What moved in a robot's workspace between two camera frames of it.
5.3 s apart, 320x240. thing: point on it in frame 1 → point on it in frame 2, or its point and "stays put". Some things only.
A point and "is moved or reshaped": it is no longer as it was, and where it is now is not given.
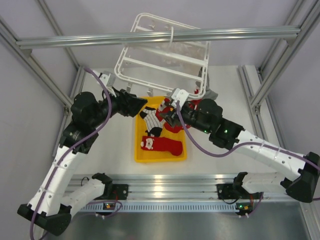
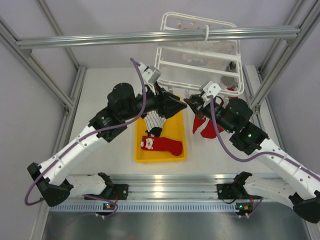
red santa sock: (171, 145) stays put
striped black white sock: (154, 125) stays put
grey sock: (209, 94) → (230, 81)
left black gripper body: (117, 106) → (162, 108)
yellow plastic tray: (143, 155) stays put
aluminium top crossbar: (69, 41) stays put
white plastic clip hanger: (180, 67) → (193, 65)
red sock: (164, 109) is moved or reshaped
